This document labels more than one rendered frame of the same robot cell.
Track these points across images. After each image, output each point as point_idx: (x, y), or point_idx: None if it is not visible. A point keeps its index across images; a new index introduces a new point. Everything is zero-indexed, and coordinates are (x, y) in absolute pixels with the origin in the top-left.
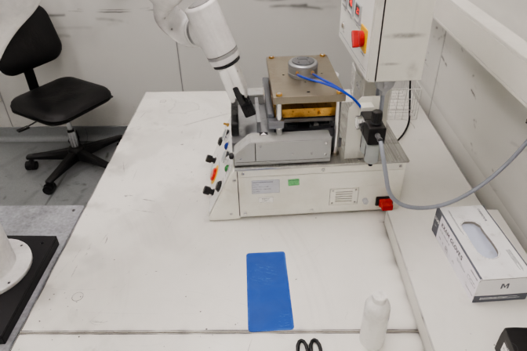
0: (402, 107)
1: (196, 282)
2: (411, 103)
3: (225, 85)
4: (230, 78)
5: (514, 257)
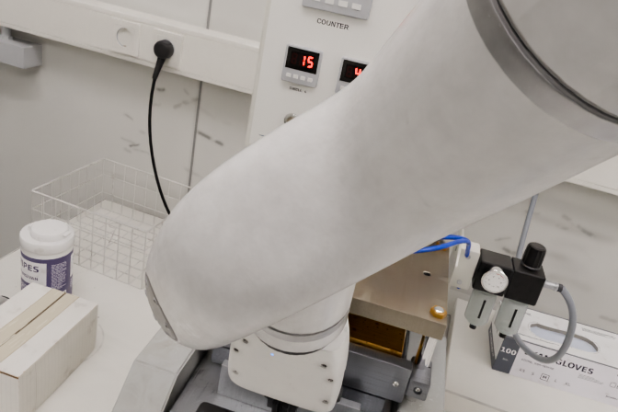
0: (152, 234)
1: None
2: (149, 222)
3: (339, 376)
4: (348, 349)
5: (594, 331)
